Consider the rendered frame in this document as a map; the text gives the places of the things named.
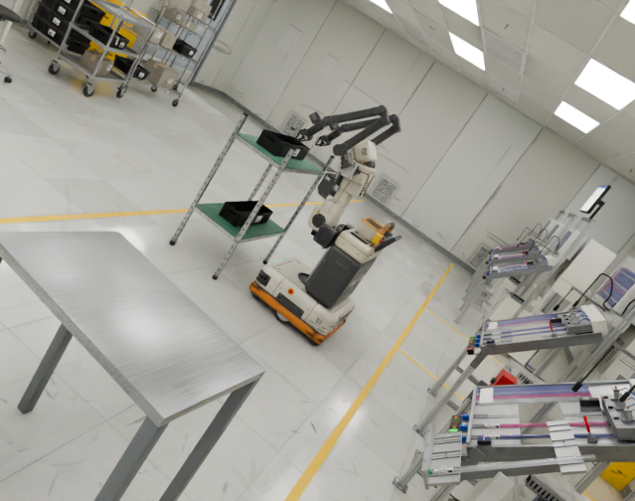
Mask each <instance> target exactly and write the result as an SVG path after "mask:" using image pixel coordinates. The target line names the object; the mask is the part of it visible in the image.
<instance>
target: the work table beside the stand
mask: <svg viewBox="0 0 635 501"><path fill-rule="evenodd" d="M2 259H3V260H4V261H5V262H6V263H7V264H8V265H9V266H10V267H11V268H12V269H13V270H14V271H15V273H16V274H17V275H18V276H19V277H20V278H21V279H22V280H23V281H24V282H25V283H26V284H27V286H28V287H29V288H30V289H31V290H32V291H33V292H34V293H35V294H36V295H37V296H38V297H39V299H40V300H41V301H42V302H43V303H44V304H45V305H46V306H47V307H48V308H49V309H50V310H51V312H52V313H53V314H54V315H55V316H56V317H57V318H58V319H59V320H60V321H61V322H62V323H61V325H60V327H59V329H58V331H57V333H56V335H55V337H54V339H53V340H52V342H51V344H50V346H49V348H48V350H47V352H46V354H45V355H44V357H43V359H42V361H41V363H40V365H39V367H38V369H37V371H36V372H35V374H34V376H33V378H32V380H31V382H30V384H29V386H28V388H27V389H26V391H25V393H24V395H23V397H22V399H21V401H20V403H19V405H18V406H17V408H18V409H19V411H20V412H21V413H22V414H26V413H29V412H31V411H32V410H33V409H34V407H35V405H36V403H37V401H38V399H39V398H40V396H41V394H42V392H43V390H44V388H45V387H46V385H47V383H48V381H49V379H50V378H51V376H52V375H53V373H54V371H55V369H56V367H57V365H58V364H59V362H60V360H61V358H62V356H63V354H64V352H65V351H66V349H67V347H68V345H69V343H70V341H71V340H72V338H73V336H75V338H76V339H77V340H78V341H79V342H80V343H81V344H82V345H83V346H84V347H85V348H86V350H87V351H88V352H89V353H90V354H91V356H92V357H93V358H94V359H95V360H96V361H97V362H98V364H99V365H100V366H101V367H102V368H103V369H104V370H105V371H106V372H107V373H108V374H109V375H110V377H111V378H112V379H113V380H114V381H115V382H116V383H117V384H118V385H119V386H120V387H121V388H122V390H123V391H124V392H125V393H126V394H127V395H128V396H129V397H130V398H131V399H132V400H133V401H134V402H135V403H136V404H137V405H138V406H139V407H140V408H141V409H142V410H143V411H144V412H145V413H146V415H147V417H146V418H145V420H144V422H143V423H142V425H141V426H140V428H139V430H138V431H137V432H136V433H135V435H134V437H133V438H132V440H131V442H130V443H129V445H128V446H127V448H126V450H125V451H124V453H123V454H122V456H121V458H120V459H119V461H118V462H117V464H116V466H115V467H114V469H113V470H112V472H111V474H110V475H109V477H108V478H107V480H106V482H105V483H104V485H103V486H102V488H101V490H100V491H99V493H98V494H97V496H96V498H95V499H94V501H119V500H120V499H121V497H122V496H123V494H124V492H125V491H126V489H127V488H128V486H129V485H130V483H131V482H132V480H133V478H134V477H135V475H136V474H137V472H138V471H139V469H140V468H141V466H142V464H143V463H144V461H145V460H146V458H147V457H148V455H149V454H150V452H151V450H152V449H153V447H154V446H155V444H156V443H157V441H158V440H159V438H160V436H161V435H162V433H163V432H164V430H165V429H166V427H167V426H168V424H169V422H170V421H172V420H174V419H176V418H180V417H182V416H184V415H186V414H188V413H190V412H192V411H194V410H196V409H198V408H200V407H202V406H204V405H206V404H208V403H210V402H212V401H214V400H216V399H218V398H221V397H223V396H225V395H227V394H229V393H231V394H230V395H229V397H228V398H227V400H226V401H225V403H224V404H223V406H222V407H221V409H220V410H219V412H218V413H217V415H216V416H215V417H214V419H213V420H212V422H211V423H210V425H209V426H208V428H207V429H206V431H205V432H204V434H203V435H202V437H201V438H200V440H199V441H198V443H197V444H196V446H195V447H194V449H193V450H192V452H191V453H190V455H189V456H188V458H187V459H186V461H185V462H184V464H183V465H182V467H181V468H180V470H179V471H178V473H177V474H176V476H175V477H174V478H173V480H172V481H171V483H170V484H169V486H168V487H167V489H166V490H165V492H164V493H163V495H162V496H161V498H160V499H159V501H177V500H178V499H179V497H180V496H181V494H182V493H183V491H184V490H185V488H186V487H187V485H188V484H189V482H190V481H191V480H192V478H193V477H194V475H195V474H196V472H197V471H198V469H199V468H200V466H201V465H202V464H203V462H204V461H205V459H206V458H207V456H208V455H209V453H210V452H211V450H212V449H213V447H214V446H215V445H216V443H217V442H218V440H219V439H220V437H221V436H222V434H223V433H224V431H225V430H226V429H227V427H228V426H229V424H230V423H231V421H232V420H233V418H234V417H235V415H236V414H237V412H238V411H239V409H240V408H241V406H242V405H243V403H244V402H245V400H246V399H247V397H248V396H249V395H250V393H251V392H252V390H253V389H254V387H255V386H256V384H257V383H258V381H259V380H260V378H261V377H262V376H263V374H264V373H265V371H266V370H265V369H264V368H263V367H262V366H261V365H259V364H258V363H257V362H256V361H255V360H254V359H253V358H252V357H251V356H250V354H249V353H248V352H247V351H246V350H245V349H243V348H242V347H241V346H240V345H239V344H238V343H237V342H236V341H235V340H234V339H233V338H232V337H231V336H230V335H229V334H228V333H226V332H225V331H224V330H223V329H222V328H221V327H220V326H219V325H218V324H217V323H216V322H215V321H214V320H213V319H212V318H210V317H209V316H208V315H207V314H206V313H205V312H204V311H203V310H202V309H201V308H200V307H199V306H198V305H197V304H196V303H195V302H193V301H192V300H191V299H190V298H189V297H188V296H187V295H186V294H185V293H184V292H183V291H182V290H181V289H180V288H179V287H178V286H176V285H175V284H174V283H173V282H172V281H171V280H170V279H169V278H168V277H167V276H166V275H165V274H164V273H163V272H162V271H160V270H159V269H158V268H157V267H156V266H155V265H154V264H153V263H152V262H151V261H150V260H149V259H148V258H147V257H146V256H145V255H143V254H142V253H141V252H140V251H139V250H138V249H137V248H136V247H135V246H134V245H133V244H132V243H131V242H130V241H129V240H127V239H126V238H125V237H124V236H123V235H122V234H121V233H120V232H0V264H1V262H2Z"/></svg>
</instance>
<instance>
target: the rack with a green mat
mask: <svg viewBox="0 0 635 501"><path fill-rule="evenodd" d="M247 117H248V114H247V113H246V112H244V113H243V114H242V116H241V118H240V120H239V121H238V124H237V126H236V127H235V129H234V131H233V133H232V134H231V136H230V138H229V140H228V141H227V143H226V145H225V147H224V148H223V150H222V152H221V154H220V155H219V157H218V159H217V161H216V162H215V164H214V166H213V168H212V169H211V171H210V173H209V175H208V176H207V178H206V180H205V182H204V183H203V185H202V187H201V189H200V190H199V192H198V194H197V196H196V197H195V199H194V201H193V203H192V204H191V206H190V208H189V210H188V211H187V213H186V215H185V217H184V218H183V220H182V222H181V224H180V225H179V227H178V229H177V231H176V232H175V234H174V236H173V238H172V239H171V241H170V243H169V244H170V245H171V246H173V245H174V244H175V242H176V241H177V239H178V238H179V236H180V235H181V233H182V231H183V229H184V228H185V226H186V224H187V222H188V221H189V219H190V217H191V215H192V214H193V212H194V211H195V212H197V213H198V214H199V215H200V216H202V217H203V218H204V219H206V220H207V221H208V222H209V223H211V224H212V225H213V226H215V227H216V228H217V229H218V230H220V231H221V232H222V233H224V234H225V235H226V236H227V237H229V238H230V239H231V240H232V241H234V242H233V244H232V245H231V247H230V249H229V250H228V252H227V254H226V255H225V257H224V259H223V260H222V262H221V263H220V265H219V267H218V268H217V270H216V272H215V273H214V275H213V276H212V279H214V280H217V279H218V277H219V275H220V273H221V272H222V270H223V269H224V267H225V265H226V264H227V262H228V260H229V259H230V257H231V256H232V254H233V252H234V251H235V249H236V247H237V246H238V244H241V243H246V242H251V241H256V240H261V239H266V238H272V237H277V236H279V238H278V239H277V241H276V243H275V244H274V246H273V247H272V249H271V250H270V252H269V254H268V255H267V257H266V258H265V260H264V261H263V262H262V263H263V264H267V263H268V261H269V260H270V258H271V257H272V255H273V253H274V252H275V250H276V249H277V247H278V246H279V244H280V242H281V241H282V239H283V238H284V236H285V235H286V233H287V232H288V230H289V228H290V227H291V225H292V224H293V222H294V221H295V219H296V217H297V216H298V214H299V213H300V211H301V210H302V208H303V207H304V205H305V203H306V202H307V200H308V199H309V197H310V196H311V194H312V192H313V191H314V189H315V188H316V186H317V185H318V183H319V182H320V180H321V178H322V177H323V175H324V172H326V171H327V169H328V167H329V166H330V164H331V163H332V161H333V160H334V158H335V157H334V156H333V155H331V156H330V158H329V159H328V161H327V162H326V164H325V166H324V167H323V169H322V170H321V169H319V168H318V167H317V166H315V165H314V164H312V163H311V162H310V161H308V160H307V159H305V158H304V159H303V160H297V159H291V157H292V156H293V154H294V152H295V151H296V148H295V147H294V146H292V147H291V148H290V150H289V151H288V153H287V155H286V156H285V158H284V157H278V156H274V155H272V154H271V153H269V152H268V151H267V150H265V149H264V148H263V147H261V146H260V145H258V144H257V143H256V141H257V139H258V137H256V136H252V135H248V134H243V133H239V131H240V129H241V128H242V126H243V124H244V123H245V121H246V119H247ZM235 139H237V140H238V141H240V142H241V143H243V144H244V145H245V146H247V147H248V148H249V149H251V150H252V151H254V152H255V153H256V154H258V155H259V156H260V157H262V158H263V159H265V160H266V161H267V162H269V164H268V166H267V168H266V169H265V171H264V172H263V174H262V176H261V177H260V179H259V181H258V182H257V184H256V186H255V187H254V189H253V191H252V192H251V194H250V196H249V197H248V199H247V200H248V201H252V199H253V197H254V196H255V194H256V192H257V191H258V189H259V188H260V186H261V184H262V183H263V181H264V179H265V178H266V176H267V174H268V173H269V171H270V169H271V168H272V166H274V167H276V168H277V171H276V173H275V174H274V176H273V178H272V179H271V181H270V183H269V184H268V186H267V187H266V189H265V191H264V192H263V194H262V196H261V197H260V199H259V201H258V202H257V204H256V206H255V207H254V209H253V210H252V212H251V214H250V215H249V217H248V219H247V220H246V222H245V224H244V225H243V226H240V227H234V226H233V225H232V224H230V223H229V222H228V221H226V220H225V219H224V218H223V217H221V216H220V215H219V213H220V211H221V209H222V207H223V205H224V204H225V203H209V204H198V203H199V202H200V200H201V198H202V196H203V195H204V193H205V191H206V189H207V188H208V186H209V184H210V182H211V181H212V179H213V177H214V175H215V174H216V172H217V170H218V168H219V167H220V165H221V163H222V162H223V160H224V158H225V156H226V155H227V153H228V151H229V149H230V148H231V146H232V144H233V142H234V141H235ZM282 172H292V173H302V174H313V175H318V177H317V178H316V180H315V181H314V183H313V184H312V186H311V188H310V189H309V191H308V192H307V194H306V195H305V197H304V199H303V200H302V202H301V203H300V205H299V206H298V208H297V210H296V211H295V213H294V214H293V216H292V217H291V219H290V221H289V222H288V224H287V225H286V227H285V228H284V229H283V228H282V227H281V226H279V225H278V224H277V223H275V222H274V221H273V220H271V219H268V221H267V222H266V223H264V224H256V225H251V222H252V221H253V219H254V217H255V216H256V214H257V213H258V211H259V209H260V208H261V206H262V204H263V203H264V201H265V200H266V198H267V196H268V195H269V193H270V191H271V190H272V188H273V187H274V185H275V183H276V182H277V180H278V178H279V177H280V175H281V174H282Z"/></svg>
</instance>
